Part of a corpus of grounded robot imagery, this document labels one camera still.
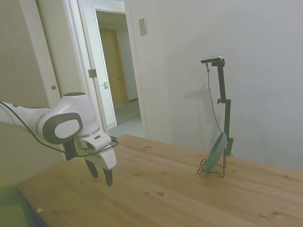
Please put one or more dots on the white door frame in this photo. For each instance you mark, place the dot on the white door frame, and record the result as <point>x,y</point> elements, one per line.
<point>138,78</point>

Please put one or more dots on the black camera stand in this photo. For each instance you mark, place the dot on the black camera stand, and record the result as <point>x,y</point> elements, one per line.
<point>225,99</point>

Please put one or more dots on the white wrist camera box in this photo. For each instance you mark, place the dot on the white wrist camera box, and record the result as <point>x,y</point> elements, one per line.
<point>97,140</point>

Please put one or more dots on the grey exterior camera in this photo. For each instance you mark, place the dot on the grey exterior camera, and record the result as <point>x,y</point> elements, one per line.
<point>211,58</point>

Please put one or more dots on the metal door hinge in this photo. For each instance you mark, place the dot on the metal door hinge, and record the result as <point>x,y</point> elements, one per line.
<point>92,73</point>

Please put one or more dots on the brown wooden door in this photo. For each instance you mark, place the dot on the brown wooden door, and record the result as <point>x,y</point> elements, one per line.
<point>117,71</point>

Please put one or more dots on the metal door strike plate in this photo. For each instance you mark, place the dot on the metal door strike plate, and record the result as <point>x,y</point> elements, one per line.
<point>105,84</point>

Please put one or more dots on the grey wall switch plate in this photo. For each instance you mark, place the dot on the grey wall switch plate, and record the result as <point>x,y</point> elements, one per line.
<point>142,26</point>

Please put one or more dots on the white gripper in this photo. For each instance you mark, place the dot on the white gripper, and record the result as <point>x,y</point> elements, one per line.
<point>107,157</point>

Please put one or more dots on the blue round plate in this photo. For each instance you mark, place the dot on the blue round plate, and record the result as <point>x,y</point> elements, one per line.
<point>216,153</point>

